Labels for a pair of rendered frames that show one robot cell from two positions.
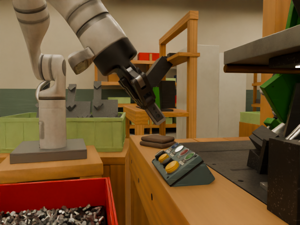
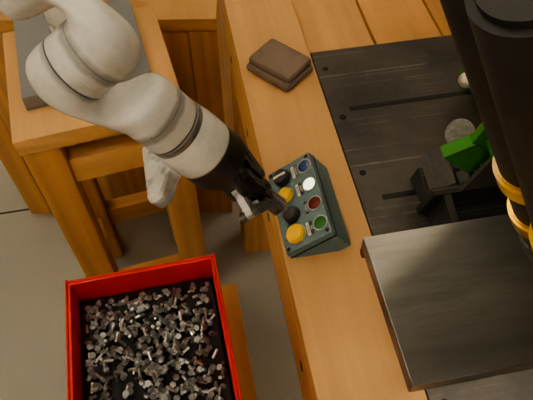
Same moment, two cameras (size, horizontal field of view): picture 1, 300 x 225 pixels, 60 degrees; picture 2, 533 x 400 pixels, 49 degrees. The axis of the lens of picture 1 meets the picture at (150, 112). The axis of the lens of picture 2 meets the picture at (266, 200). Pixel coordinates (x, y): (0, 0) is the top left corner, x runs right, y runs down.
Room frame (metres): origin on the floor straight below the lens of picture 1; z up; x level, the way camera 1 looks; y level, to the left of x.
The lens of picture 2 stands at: (0.04, 0.00, 1.66)
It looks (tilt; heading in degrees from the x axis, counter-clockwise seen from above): 55 degrees down; 0
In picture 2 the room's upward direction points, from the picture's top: straight up
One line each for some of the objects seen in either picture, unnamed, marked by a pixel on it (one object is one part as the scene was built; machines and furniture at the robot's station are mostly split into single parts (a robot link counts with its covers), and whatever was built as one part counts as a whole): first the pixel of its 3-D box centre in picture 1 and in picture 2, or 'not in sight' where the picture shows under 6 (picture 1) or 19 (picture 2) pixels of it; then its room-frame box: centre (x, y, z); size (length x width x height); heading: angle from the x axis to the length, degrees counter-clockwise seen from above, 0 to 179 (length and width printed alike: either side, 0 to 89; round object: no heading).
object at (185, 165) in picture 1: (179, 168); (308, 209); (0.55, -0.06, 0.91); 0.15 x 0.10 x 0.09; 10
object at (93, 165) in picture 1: (53, 160); (91, 74); (0.94, 0.35, 0.83); 0.32 x 0.32 x 0.04; 17
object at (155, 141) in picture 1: (157, 141); (279, 64); (0.87, -0.03, 0.91); 0.10 x 0.08 x 0.03; 49
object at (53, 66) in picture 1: (52, 78); not in sight; (0.94, 0.35, 1.13); 0.09 x 0.09 x 0.17; 5
